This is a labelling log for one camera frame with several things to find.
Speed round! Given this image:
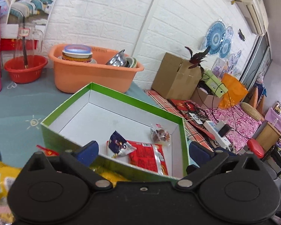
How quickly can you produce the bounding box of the red plaid cloth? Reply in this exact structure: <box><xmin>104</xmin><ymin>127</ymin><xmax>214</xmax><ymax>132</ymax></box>
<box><xmin>144</xmin><ymin>89</ymin><xmax>216</xmax><ymax>150</ymax></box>

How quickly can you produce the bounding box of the orange plastic basin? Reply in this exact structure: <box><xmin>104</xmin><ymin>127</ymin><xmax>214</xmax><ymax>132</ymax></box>
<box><xmin>48</xmin><ymin>44</ymin><xmax>145</xmax><ymax>94</ymax></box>

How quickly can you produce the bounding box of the steel bowl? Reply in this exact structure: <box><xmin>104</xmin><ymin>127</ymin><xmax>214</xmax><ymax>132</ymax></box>
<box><xmin>105</xmin><ymin>50</ymin><xmax>128</xmax><ymax>66</ymax></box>

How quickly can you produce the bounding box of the glass pitcher with label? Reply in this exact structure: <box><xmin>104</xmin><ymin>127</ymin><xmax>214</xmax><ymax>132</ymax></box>
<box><xmin>13</xmin><ymin>26</ymin><xmax>44</xmax><ymax>58</ymax></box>

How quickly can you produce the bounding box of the green cardboard box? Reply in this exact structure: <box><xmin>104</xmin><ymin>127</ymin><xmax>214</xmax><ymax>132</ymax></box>
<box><xmin>40</xmin><ymin>82</ymin><xmax>192</xmax><ymax>184</ymax></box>

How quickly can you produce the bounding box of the green rimmed bowl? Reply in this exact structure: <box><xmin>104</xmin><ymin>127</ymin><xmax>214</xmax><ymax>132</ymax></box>
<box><xmin>125</xmin><ymin>57</ymin><xmax>138</xmax><ymax>68</ymax></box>

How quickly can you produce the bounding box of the black power adapter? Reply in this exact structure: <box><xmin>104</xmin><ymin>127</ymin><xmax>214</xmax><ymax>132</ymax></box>
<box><xmin>219</xmin><ymin>123</ymin><xmax>232</xmax><ymax>137</ymax></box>

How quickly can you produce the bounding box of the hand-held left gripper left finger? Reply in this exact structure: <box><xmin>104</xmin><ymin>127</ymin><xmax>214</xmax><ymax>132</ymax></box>
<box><xmin>26</xmin><ymin>141</ymin><xmax>113</xmax><ymax>190</ymax></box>

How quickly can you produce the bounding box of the small open cardboard box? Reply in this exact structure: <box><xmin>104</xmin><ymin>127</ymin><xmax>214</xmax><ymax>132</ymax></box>
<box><xmin>191</xmin><ymin>87</ymin><xmax>223</xmax><ymax>109</ymax></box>

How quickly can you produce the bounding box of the red stool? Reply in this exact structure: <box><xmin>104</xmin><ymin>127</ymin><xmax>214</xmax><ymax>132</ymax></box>
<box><xmin>247</xmin><ymin>139</ymin><xmax>265</xmax><ymax>159</ymax></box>

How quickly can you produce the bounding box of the large brown cardboard box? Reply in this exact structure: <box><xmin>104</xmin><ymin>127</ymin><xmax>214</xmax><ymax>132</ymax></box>
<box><xmin>152</xmin><ymin>52</ymin><xmax>203</xmax><ymax>100</ymax></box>

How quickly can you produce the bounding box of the glass sliding door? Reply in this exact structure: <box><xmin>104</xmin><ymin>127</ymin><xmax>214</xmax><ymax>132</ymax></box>
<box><xmin>241</xmin><ymin>35</ymin><xmax>272</xmax><ymax>92</ymax></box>

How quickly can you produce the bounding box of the red printed box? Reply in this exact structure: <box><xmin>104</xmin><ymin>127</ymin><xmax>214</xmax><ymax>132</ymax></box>
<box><xmin>0</xmin><ymin>39</ymin><xmax>21</xmax><ymax>51</ymax></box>

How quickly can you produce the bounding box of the teal printed tablecloth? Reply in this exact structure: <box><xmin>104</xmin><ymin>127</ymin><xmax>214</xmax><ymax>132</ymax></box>
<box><xmin>0</xmin><ymin>68</ymin><xmax>155</xmax><ymax>225</ymax></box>

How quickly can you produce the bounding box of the orange bag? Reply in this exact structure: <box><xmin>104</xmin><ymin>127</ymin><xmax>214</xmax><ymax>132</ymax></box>
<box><xmin>218</xmin><ymin>73</ymin><xmax>249</xmax><ymax>109</ymax></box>

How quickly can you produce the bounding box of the small yellow snack packet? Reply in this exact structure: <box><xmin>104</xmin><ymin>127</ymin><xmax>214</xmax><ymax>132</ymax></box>
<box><xmin>89</xmin><ymin>166</ymin><xmax>130</xmax><ymax>183</ymax></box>

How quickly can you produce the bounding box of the white power strip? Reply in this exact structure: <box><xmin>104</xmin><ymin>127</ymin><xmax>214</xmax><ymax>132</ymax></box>
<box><xmin>203</xmin><ymin>120</ymin><xmax>232</xmax><ymax>147</ymax></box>

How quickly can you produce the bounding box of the woven straw cushion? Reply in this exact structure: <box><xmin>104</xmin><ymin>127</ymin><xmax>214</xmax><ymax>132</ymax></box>
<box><xmin>240</xmin><ymin>102</ymin><xmax>265</xmax><ymax>122</ymax></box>

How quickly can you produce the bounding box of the orange cushion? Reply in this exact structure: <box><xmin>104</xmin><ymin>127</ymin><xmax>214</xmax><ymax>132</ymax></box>
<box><xmin>248</xmin><ymin>87</ymin><xmax>266</xmax><ymax>113</ymax></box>

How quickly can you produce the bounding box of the clear wrapped brown snack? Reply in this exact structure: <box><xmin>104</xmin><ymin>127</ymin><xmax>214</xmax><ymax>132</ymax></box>
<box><xmin>150</xmin><ymin>123</ymin><xmax>171</xmax><ymax>147</ymax></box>

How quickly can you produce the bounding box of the group of shiny wall stickers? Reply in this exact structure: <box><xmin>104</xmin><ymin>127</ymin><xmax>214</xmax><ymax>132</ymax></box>
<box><xmin>212</xmin><ymin>49</ymin><xmax>245</xmax><ymax>75</ymax></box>

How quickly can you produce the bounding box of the white air conditioner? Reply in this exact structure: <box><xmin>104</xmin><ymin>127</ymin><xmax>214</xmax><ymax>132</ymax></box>
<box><xmin>234</xmin><ymin>0</ymin><xmax>268</xmax><ymax>37</ymax></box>

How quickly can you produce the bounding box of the teal bedding wall poster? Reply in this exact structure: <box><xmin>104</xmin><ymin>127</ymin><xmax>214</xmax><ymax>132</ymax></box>
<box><xmin>7</xmin><ymin>0</ymin><xmax>64</xmax><ymax>26</ymax></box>

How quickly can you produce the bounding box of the large yellow snack bag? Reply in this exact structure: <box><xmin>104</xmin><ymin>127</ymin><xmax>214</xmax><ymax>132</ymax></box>
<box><xmin>0</xmin><ymin>160</ymin><xmax>22</xmax><ymax>203</ymax></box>

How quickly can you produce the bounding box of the wooden cabinet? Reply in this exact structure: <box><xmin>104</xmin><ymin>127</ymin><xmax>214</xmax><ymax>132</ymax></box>
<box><xmin>255</xmin><ymin>121</ymin><xmax>281</xmax><ymax>150</ymax></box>

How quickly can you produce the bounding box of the round tin with blue lid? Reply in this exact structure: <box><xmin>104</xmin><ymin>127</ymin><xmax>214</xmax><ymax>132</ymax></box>
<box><xmin>62</xmin><ymin>44</ymin><xmax>93</xmax><ymax>64</ymax></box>

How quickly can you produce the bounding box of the dark red artificial plant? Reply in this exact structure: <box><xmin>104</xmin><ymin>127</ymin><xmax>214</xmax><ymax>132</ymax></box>
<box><xmin>185</xmin><ymin>46</ymin><xmax>210</xmax><ymax>80</ymax></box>

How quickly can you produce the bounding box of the dark blue white snack packet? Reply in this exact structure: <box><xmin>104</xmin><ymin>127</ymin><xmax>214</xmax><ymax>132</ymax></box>
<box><xmin>106</xmin><ymin>130</ymin><xmax>137</xmax><ymax>158</ymax></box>

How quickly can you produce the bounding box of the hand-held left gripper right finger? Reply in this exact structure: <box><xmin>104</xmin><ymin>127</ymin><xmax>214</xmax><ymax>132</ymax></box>
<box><xmin>175</xmin><ymin>142</ymin><xmax>260</xmax><ymax>191</ymax></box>

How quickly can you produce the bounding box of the large blue fan decoration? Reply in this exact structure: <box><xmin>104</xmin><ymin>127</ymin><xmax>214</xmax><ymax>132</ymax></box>
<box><xmin>205</xmin><ymin>21</ymin><xmax>226</xmax><ymax>55</ymax></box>

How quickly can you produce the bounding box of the pink floral blanket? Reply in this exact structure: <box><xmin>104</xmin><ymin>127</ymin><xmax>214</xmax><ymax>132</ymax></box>
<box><xmin>201</xmin><ymin>103</ymin><xmax>263</xmax><ymax>150</ymax></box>

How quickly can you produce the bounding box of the red folder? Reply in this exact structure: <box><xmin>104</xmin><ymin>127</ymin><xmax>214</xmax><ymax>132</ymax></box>
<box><xmin>170</xmin><ymin>99</ymin><xmax>202</xmax><ymax>113</ymax></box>

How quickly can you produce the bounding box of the small red snack packet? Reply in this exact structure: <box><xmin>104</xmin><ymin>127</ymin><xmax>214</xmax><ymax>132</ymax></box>
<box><xmin>36</xmin><ymin>145</ymin><xmax>60</xmax><ymax>157</ymax></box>

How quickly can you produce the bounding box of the light green box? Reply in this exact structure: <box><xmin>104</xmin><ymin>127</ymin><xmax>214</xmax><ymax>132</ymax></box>
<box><xmin>203</xmin><ymin>70</ymin><xmax>229</xmax><ymax>98</ymax></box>

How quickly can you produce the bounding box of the medium blue fan decoration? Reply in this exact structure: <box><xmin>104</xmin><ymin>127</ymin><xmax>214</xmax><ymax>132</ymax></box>
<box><xmin>219</xmin><ymin>37</ymin><xmax>232</xmax><ymax>59</ymax></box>

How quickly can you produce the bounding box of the dark stirring stick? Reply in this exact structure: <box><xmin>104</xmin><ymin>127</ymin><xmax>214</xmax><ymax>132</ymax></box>
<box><xmin>22</xmin><ymin>16</ymin><xmax>29</xmax><ymax>67</ymax></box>

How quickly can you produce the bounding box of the red plastic basket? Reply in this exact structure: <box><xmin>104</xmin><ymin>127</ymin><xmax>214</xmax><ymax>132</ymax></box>
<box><xmin>4</xmin><ymin>55</ymin><xmax>48</xmax><ymax>84</ymax></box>

